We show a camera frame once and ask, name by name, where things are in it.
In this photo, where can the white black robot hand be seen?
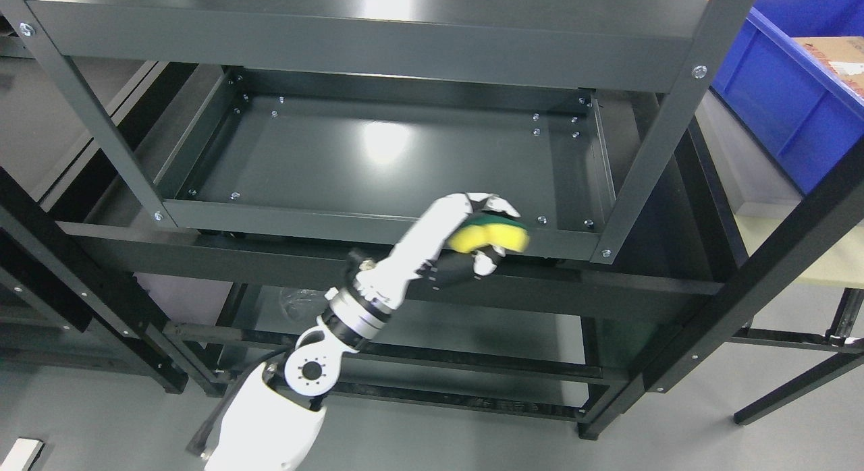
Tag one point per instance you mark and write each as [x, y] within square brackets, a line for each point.
[422, 251]

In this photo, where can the yellow green sponge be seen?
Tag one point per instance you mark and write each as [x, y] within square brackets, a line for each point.
[489, 230]

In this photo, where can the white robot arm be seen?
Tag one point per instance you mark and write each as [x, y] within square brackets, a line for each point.
[274, 414]

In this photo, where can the dark grey metal shelf rack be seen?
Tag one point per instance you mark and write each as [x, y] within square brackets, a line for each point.
[235, 144]

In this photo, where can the blue plastic bin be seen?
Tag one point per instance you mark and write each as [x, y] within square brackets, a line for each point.
[793, 102]

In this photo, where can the brown cardboard box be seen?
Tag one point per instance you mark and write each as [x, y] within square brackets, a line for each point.
[841, 55]

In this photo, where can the black frame cream table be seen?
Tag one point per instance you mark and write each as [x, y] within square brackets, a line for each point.
[761, 196]

